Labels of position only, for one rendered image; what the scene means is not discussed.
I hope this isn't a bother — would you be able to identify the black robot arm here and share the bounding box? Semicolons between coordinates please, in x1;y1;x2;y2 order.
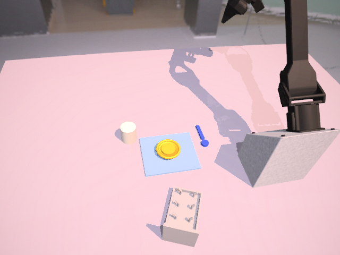
278;0;326;133

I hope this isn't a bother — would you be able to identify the grey cylinder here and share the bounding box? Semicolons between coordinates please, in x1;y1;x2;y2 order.
120;121;137;145

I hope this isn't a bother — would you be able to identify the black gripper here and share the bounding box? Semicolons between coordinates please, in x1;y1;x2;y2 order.
221;0;248;23

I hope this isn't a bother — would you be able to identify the yellow round plate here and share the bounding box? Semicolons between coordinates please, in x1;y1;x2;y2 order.
156;139;181;159

